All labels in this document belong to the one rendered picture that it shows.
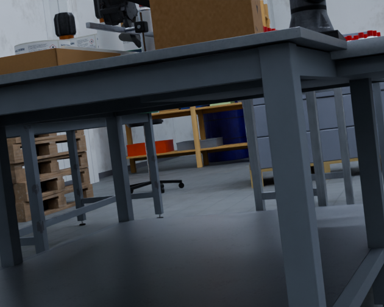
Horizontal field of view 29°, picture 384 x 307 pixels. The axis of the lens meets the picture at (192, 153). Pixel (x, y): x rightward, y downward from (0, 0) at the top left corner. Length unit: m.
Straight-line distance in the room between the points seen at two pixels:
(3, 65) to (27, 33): 7.90
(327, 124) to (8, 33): 4.10
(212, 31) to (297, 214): 0.55
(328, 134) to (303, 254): 5.46
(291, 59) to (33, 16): 8.46
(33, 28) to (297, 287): 8.47
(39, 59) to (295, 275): 0.69
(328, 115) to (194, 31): 5.14
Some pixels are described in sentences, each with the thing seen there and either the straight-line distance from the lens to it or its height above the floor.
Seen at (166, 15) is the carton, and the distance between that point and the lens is 1.80.
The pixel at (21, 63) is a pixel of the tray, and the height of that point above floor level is 0.85.
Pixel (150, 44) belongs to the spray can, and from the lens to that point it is 2.33.
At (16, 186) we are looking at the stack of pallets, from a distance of 6.52.
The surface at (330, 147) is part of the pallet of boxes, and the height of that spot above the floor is 0.29.
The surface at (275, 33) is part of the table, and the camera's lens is 1.38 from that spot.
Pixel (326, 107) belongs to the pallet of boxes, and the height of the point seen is 0.65.
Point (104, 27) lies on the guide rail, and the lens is 1.99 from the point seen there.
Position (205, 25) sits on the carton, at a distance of 1.78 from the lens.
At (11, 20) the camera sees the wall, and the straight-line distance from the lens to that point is 9.28.
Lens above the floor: 0.69
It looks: 3 degrees down
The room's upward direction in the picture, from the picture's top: 7 degrees counter-clockwise
